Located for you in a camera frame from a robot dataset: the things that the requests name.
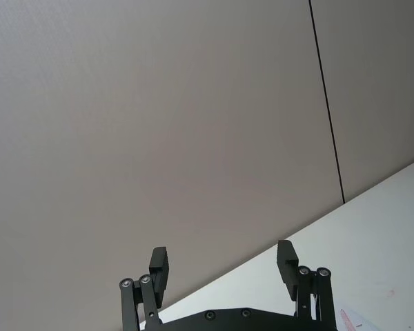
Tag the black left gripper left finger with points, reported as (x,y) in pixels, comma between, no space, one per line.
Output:
(157,276)

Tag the white table cover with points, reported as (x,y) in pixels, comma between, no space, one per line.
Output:
(365,234)

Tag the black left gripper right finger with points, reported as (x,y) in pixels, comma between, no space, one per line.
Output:
(285,272)

